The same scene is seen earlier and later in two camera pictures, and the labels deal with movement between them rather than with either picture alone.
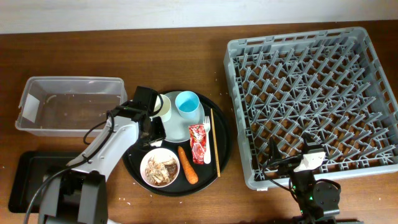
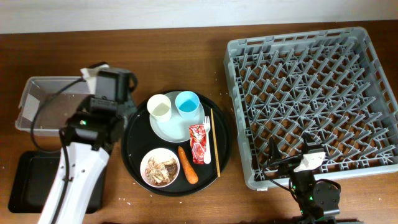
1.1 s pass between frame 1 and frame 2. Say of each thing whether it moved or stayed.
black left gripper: moved
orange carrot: stayed
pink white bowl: stayed
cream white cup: stayed
